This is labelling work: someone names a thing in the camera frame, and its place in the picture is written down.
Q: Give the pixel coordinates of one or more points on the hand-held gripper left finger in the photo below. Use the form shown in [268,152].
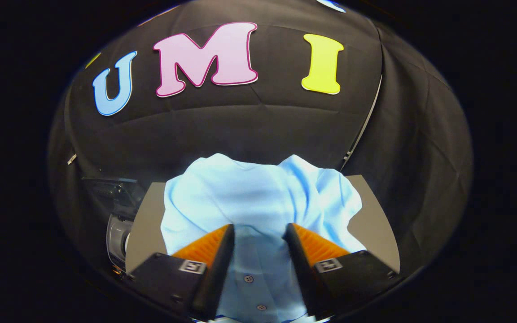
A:
[220,273]

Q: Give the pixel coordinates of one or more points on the white clip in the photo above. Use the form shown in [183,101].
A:
[72,159]

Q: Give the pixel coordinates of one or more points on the grey box-shaped appliance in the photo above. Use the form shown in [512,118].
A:
[146,224]

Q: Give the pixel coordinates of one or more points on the black backdrop cloth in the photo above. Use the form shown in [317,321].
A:
[249,121]

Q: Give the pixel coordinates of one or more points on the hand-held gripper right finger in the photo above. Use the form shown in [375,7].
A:
[301,269]

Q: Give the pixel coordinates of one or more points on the light blue shirt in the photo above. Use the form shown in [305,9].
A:
[240,197]

